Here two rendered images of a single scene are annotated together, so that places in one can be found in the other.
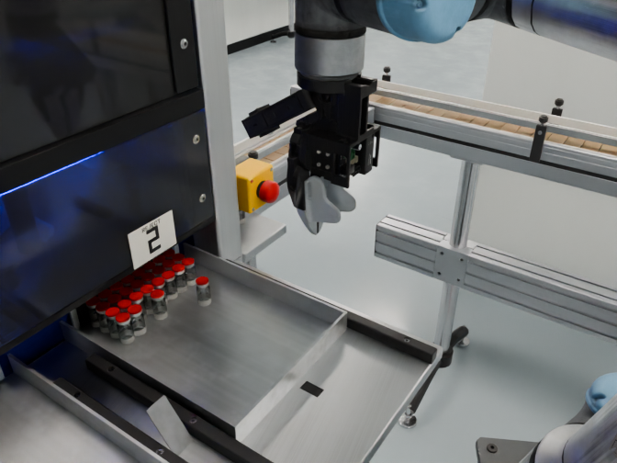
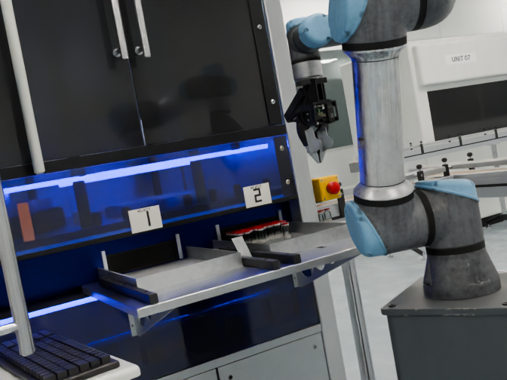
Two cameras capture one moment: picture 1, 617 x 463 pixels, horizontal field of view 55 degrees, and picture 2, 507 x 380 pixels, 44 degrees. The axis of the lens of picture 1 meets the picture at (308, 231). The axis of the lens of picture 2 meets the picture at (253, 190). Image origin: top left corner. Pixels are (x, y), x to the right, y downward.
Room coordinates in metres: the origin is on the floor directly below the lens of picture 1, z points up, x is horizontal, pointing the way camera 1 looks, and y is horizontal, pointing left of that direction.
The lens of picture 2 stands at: (-0.88, -0.61, 1.13)
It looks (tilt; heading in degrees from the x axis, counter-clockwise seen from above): 3 degrees down; 28
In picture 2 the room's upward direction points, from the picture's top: 10 degrees counter-clockwise
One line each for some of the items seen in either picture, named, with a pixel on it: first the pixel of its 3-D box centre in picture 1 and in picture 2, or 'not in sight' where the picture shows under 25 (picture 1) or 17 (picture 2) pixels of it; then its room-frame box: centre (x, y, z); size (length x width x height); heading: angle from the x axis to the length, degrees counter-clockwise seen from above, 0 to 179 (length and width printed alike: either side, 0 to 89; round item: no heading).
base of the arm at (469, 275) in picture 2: not in sight; (458, 265); (0.42, -0.35, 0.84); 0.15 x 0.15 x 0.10
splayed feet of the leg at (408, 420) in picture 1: (438, 364); not in sight; (1.43, -0.43, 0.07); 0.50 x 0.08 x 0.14; 146
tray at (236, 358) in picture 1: (206, 325); (281, 237); (0.68, 0.15, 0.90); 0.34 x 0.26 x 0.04; 56
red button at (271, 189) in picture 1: (266, 190); (332, 188); (0.93, 0.07, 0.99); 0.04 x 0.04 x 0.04; 56
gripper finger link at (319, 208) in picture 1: (320, 210); (315, 145); (0.62, -0.02, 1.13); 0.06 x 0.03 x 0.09; 56
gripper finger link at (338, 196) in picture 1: (334, 200); (325, 143); (0.65, -0.03, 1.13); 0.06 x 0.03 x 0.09; 56
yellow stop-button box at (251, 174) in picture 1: (247, 184); (324, 188); (0.95, 0.11, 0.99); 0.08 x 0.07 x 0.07; 56
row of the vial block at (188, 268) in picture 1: (154, 296); (261, 234); (0.74, 0.25, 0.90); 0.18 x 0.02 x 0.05; 145
